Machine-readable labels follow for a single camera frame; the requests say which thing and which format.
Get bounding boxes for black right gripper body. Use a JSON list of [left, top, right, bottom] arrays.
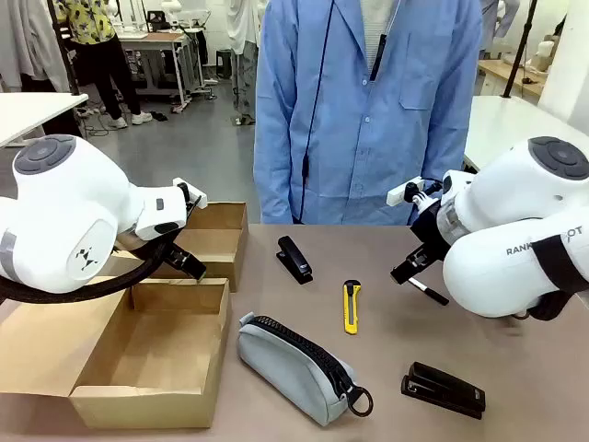
[[408, 198, 455, 264]]

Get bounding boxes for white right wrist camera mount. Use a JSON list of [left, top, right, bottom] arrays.
[[387, 176, 444, 206]]

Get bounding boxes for small open cardboard box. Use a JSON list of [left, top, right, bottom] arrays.
[[110, 201, 250, 294]]

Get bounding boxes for person in blue lab coat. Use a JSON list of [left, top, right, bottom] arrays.
[[252, 0, 484, 227]]

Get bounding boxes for white-framed workbench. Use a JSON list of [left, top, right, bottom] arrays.
[[117, 17, 217, 114]]

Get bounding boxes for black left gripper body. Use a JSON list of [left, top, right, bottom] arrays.
[[161, 242, 195, 273]]

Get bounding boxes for wooden desk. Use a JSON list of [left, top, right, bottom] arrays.
[[477, 58, 549, 99]]

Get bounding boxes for black marker pen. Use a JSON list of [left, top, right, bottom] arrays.
[[408, 276, 450, 307]]

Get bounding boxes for dark plastic stool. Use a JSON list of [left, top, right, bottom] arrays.
[[215, 47, 234, 79]]

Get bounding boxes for yellow utility knife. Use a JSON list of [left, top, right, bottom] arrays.
[[342, 279, 362, 335]]

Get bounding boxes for black clip-on microphone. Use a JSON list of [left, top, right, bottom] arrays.
[[367, 33, 387, 83]]

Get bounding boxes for black sleeved arm cable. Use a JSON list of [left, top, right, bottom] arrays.
[[0, 232, 181, 306]]

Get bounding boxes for grey zippered pencil case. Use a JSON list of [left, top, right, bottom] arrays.
[[236, 311, 375, 427]]

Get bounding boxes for black strap on right arm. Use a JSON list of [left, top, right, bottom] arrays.
[[527, 224, 589, 322]]

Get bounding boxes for person in yellow patterned shirt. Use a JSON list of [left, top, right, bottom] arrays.
[[53, 0, 154, 130]]

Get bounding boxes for white side table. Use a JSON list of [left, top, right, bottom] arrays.
[[0, 92, 90, 149], [461, 95, 589, 176]]

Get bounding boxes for thin black microphone cable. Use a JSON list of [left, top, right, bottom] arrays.
[[297, 0, 336, 223]]

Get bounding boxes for black tripod stand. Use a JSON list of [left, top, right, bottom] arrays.
[[501, 0, 540, 99]]

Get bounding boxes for large open cardboard box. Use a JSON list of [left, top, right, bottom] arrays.
[[0, 274, 231, 430]]

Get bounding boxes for small black stapler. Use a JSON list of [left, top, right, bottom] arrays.
[[275, 235, 316, 285]]

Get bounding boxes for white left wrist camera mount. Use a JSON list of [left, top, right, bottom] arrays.
[[173, 177, 209, 214]]

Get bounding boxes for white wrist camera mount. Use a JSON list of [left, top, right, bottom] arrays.
[[173, 177, 209, 214], [387, 176, 444, 206]]

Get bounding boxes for large black stapler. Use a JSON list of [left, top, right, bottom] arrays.
[[400, 361, 488, 421]]

